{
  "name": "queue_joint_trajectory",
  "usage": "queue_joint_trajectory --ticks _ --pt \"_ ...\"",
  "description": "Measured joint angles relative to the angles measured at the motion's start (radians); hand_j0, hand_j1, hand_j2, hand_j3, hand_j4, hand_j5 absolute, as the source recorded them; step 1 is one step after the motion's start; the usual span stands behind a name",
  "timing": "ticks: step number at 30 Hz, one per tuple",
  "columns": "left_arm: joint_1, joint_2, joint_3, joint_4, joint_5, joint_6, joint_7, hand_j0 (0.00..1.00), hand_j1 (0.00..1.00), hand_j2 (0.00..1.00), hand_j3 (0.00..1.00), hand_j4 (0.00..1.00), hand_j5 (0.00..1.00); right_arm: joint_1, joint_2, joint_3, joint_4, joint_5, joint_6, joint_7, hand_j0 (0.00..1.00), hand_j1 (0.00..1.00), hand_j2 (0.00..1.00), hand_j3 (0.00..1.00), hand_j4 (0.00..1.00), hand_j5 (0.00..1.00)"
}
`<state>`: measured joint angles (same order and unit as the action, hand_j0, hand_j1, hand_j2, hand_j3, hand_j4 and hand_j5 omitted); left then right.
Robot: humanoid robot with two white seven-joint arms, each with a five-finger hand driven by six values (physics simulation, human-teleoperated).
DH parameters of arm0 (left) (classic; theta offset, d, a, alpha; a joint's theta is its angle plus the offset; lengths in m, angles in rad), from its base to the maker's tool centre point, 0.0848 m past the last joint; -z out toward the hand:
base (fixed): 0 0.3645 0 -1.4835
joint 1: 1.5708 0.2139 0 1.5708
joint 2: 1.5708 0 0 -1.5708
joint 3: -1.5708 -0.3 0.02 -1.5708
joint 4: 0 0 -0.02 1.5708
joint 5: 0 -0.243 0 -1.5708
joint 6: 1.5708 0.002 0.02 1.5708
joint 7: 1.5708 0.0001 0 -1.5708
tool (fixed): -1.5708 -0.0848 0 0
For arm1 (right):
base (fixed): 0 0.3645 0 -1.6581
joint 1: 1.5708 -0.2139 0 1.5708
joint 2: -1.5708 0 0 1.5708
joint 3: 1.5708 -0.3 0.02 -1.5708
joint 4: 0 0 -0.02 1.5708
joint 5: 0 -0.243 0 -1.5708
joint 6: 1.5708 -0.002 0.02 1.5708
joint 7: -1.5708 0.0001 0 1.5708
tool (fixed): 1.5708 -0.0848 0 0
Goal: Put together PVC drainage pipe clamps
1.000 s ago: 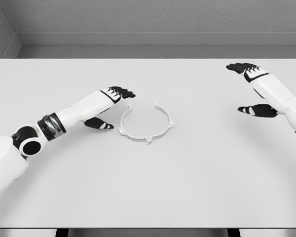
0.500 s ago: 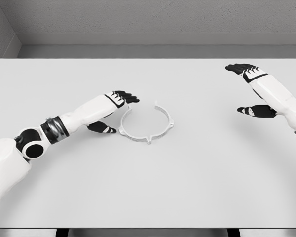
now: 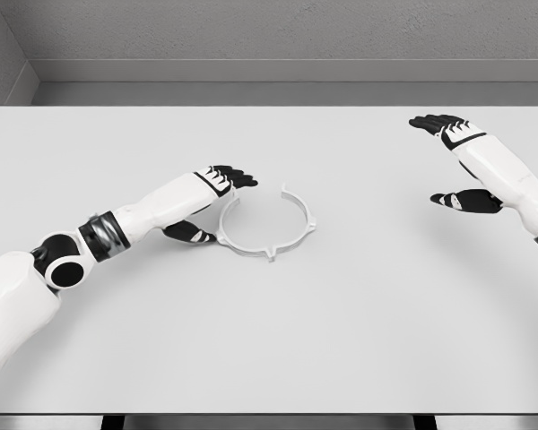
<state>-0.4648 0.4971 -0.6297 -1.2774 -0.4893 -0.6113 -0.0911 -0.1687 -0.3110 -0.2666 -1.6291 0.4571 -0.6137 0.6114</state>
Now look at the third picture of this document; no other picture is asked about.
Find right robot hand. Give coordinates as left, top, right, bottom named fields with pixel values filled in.
left=408, top=113, right=521, bottom=214

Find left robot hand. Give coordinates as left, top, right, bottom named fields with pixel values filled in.
left=157, top=164, right=260, bottom=246

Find thin white pipe clamp ring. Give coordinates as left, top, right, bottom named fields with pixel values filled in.
left=215, top=180, right=318, bottom=264

